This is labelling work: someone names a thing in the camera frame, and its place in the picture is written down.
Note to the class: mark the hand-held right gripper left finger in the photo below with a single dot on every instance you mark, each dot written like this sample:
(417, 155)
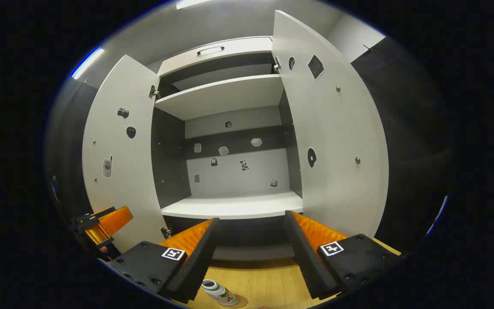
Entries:
(200, 262)

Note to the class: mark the black backdrop cloth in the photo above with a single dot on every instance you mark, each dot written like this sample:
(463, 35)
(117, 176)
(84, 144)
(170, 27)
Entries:
(410, 150)

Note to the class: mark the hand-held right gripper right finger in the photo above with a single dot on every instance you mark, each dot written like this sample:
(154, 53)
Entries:
(305, 257)

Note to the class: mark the white cabinet drawer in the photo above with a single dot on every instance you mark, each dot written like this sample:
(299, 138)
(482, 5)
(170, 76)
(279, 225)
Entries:
(238, 51)

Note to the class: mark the white cabinet shelf board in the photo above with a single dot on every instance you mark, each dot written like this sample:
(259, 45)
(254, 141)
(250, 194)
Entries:
(221, 96)

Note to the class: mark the white cabinet bottom board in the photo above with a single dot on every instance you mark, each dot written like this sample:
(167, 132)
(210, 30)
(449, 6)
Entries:
(234, 206)

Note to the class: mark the long ceiling light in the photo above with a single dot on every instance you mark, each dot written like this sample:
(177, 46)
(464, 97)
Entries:
(87, 63)
(191, 3)

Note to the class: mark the white and grey cabinet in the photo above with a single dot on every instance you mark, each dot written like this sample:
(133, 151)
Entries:
(230, 180)

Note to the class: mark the white cabinet door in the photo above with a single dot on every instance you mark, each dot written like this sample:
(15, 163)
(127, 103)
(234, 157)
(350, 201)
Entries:
(337, 128)
(131, 184)

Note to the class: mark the white bottle with green cap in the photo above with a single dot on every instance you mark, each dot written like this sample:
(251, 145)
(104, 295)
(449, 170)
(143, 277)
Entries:
(219, 292)

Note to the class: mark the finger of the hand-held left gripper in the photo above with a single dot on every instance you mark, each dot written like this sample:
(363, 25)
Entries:
(99, 236)
(116, 219)

